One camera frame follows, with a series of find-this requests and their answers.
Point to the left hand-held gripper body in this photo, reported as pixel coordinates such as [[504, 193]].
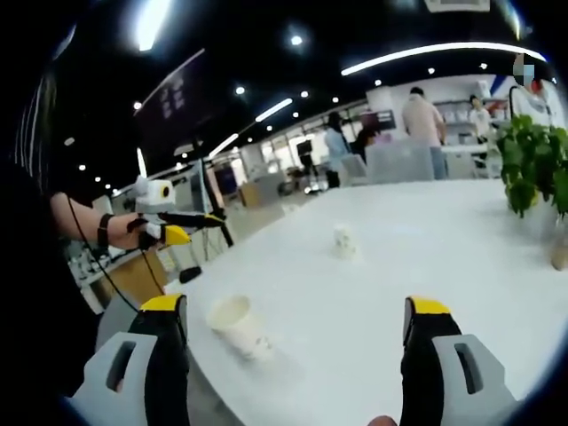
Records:
[[153, 195]]

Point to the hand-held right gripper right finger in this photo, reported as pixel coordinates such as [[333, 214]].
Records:
[[421, 381]]

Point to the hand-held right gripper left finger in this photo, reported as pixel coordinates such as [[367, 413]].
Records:
[[166, 381]]

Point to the printed paper cup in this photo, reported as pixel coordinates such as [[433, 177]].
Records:
[[239, 324], [344, 243]]

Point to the person's left hand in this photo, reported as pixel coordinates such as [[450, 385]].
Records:
[[124, 239]]

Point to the person's right hand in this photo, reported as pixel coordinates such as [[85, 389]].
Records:
[[384, 422]]

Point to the black tripod stand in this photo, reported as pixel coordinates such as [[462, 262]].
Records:
[[217, 213]]

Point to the tilted monitor panel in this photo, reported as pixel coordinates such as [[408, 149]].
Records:
[[199, 186]]

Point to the short ceiling light strip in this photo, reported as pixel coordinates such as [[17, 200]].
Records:
[[141, 162], [273, 109], [224, 145]]

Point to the black oblong device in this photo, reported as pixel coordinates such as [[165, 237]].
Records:
[[189, 274]]

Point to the dark wristband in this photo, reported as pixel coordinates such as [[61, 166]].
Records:
[[104, 231]]

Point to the small brown cabinet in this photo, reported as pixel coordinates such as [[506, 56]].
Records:
[[249, 195]]

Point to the grey mesh chair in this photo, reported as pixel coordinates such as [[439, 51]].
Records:
[[117, 319]]

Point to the white table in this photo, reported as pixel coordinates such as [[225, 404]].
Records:
[[377, 302]]

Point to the dark hanging sign board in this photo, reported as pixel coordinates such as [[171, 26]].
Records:
[[173, 102]]

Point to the person's dark hair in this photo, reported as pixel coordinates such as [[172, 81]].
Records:
[[37, 128]]

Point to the black screen on stand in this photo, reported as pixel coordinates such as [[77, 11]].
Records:
[[305, 148]]

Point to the grey office chair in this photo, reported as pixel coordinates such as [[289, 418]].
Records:
[[352, 171], [399, 162]]

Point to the straight ceiling light strip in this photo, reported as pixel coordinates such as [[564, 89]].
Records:
[[151, 24]]

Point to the small glass bottle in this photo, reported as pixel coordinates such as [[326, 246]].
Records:
[[560, 250]]

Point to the group of round ceiling spotlights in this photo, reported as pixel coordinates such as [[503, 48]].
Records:
[[296, 40]]

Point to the green potted plant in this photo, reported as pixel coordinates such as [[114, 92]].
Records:
[[532, 164]]

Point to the long curved ceiling light strip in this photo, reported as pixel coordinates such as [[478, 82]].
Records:
[[444, 48]]

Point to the ceiling air vent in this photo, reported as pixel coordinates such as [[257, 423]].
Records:
[[457, 4]]

